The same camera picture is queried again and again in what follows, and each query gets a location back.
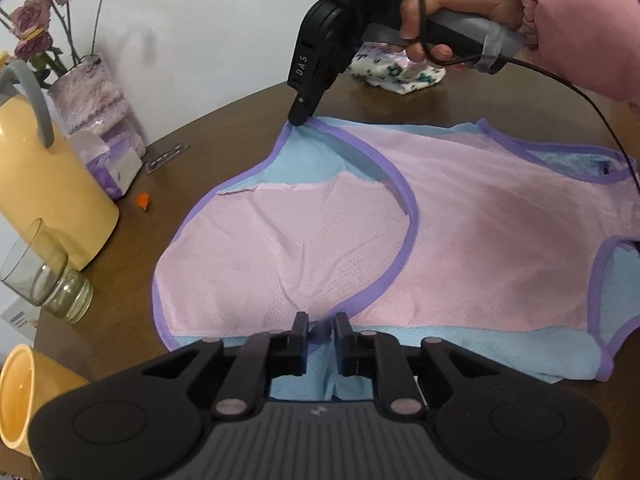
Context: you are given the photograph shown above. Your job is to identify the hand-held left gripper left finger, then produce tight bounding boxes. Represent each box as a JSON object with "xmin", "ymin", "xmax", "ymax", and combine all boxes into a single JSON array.
[{"xmin": 142, "ymin": 311, "xmax": 309, "ymax": 420}]

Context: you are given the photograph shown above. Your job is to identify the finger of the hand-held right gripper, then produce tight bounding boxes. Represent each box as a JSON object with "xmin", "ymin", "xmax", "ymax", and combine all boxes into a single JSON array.
[{"xmin": 288, "ymin": 90, "xmax": 324, "ymax": 127}]

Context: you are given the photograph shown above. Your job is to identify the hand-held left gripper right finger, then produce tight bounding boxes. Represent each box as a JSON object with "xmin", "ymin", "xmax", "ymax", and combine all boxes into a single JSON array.
[{"xmin": 334, "ymin": 311, "xmax": 501, "ymax": 420}]

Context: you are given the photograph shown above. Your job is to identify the pink and blue mesh garment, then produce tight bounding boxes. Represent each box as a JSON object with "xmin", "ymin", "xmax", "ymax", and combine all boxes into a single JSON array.
[{"xmin": 152, "ymin": 116, "xmax": 640, "ymax": 397}]

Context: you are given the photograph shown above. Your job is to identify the white floral folded cloth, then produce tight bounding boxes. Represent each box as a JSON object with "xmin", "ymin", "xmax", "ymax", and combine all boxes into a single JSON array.
[{"xmin": 350, "ymin": 42, "xmax": 447, "ymax": 96}]

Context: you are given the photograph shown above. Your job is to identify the purple tissue pack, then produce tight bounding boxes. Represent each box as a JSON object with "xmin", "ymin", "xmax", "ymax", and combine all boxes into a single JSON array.
[{"xmin": 69, "ymin": 129, "xmax": 144, "ymax": 201}]

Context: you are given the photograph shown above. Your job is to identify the purple knitted vase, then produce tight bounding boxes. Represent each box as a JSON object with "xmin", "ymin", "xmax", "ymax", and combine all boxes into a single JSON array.
[{"xmin": 47, "ymin": 54, "xmax": 147, "ymax": 159}]

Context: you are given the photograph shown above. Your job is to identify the clear drinking glass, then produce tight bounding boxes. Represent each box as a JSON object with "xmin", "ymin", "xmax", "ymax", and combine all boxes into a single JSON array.
[{"xmin": 0, "ymin": 218, "xmax": 95, "ymax": 325}]

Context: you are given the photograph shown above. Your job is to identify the yellow cup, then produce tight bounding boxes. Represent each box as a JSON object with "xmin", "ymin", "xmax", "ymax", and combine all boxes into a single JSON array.
[{"xmin": 0, "ymin": 344, "xmax": 91, "ymax": 459}]

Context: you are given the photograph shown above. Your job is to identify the yellow thermos jug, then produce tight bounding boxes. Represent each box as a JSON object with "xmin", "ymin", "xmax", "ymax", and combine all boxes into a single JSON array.
[{"xmin": 0, "ymin": 59, "xmax": 121, "ymax": 272}]

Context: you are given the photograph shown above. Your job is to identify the white labelled box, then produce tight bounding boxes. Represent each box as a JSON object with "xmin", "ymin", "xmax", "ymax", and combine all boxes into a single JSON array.
[{"xmin": 0, "ymin": 296, "xmax": 41, "ymax": 346}]

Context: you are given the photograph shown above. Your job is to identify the dried rose flowers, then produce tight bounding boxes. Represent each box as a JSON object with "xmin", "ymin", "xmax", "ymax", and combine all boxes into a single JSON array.
[{"xmin": 0, "ymin": 0, "xmax": 139, "ymax": 89}]

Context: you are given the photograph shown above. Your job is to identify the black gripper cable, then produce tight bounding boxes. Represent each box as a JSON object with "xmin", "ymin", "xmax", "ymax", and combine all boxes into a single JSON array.
[{"xmin": 412, "ymin": 0, "xmax": 640, "ymax": 192}]

